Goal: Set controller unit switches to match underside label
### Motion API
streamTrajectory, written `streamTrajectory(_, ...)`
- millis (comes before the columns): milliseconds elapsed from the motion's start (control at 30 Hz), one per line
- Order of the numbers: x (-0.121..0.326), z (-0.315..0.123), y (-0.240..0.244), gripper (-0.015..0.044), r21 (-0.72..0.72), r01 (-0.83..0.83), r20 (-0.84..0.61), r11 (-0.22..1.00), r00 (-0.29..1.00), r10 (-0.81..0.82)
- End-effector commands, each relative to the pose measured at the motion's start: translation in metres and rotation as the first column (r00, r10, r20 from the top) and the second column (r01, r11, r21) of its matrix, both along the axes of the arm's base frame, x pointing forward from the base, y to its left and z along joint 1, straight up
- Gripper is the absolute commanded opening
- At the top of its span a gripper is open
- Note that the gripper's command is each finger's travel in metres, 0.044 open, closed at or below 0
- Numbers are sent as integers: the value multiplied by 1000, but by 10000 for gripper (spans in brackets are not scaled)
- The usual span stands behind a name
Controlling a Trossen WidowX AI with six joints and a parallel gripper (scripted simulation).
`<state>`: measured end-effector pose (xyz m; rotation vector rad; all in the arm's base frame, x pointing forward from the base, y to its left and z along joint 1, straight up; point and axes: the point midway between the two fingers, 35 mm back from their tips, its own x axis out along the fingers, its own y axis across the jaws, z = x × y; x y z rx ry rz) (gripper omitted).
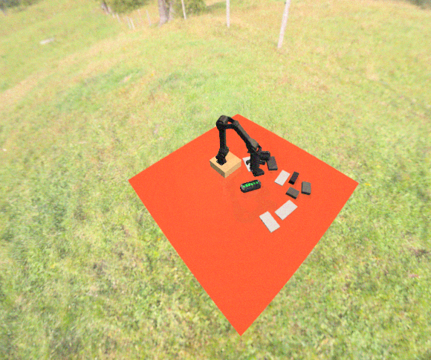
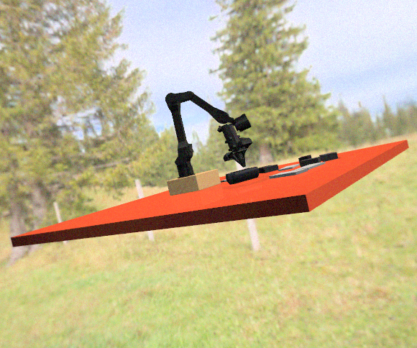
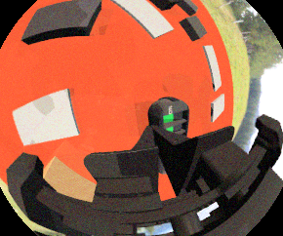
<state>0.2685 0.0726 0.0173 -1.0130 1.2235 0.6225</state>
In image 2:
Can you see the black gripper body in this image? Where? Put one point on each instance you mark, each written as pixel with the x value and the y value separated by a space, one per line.
pixel 235 145

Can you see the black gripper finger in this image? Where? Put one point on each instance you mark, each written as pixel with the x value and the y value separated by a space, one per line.
pixel 240 156
pixel 235 158

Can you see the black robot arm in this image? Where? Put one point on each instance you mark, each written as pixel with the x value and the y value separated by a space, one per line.
pixel 185 150

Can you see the dark grey switch panel with green rocker switches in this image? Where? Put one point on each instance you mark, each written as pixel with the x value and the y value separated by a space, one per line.
pixel 242 175

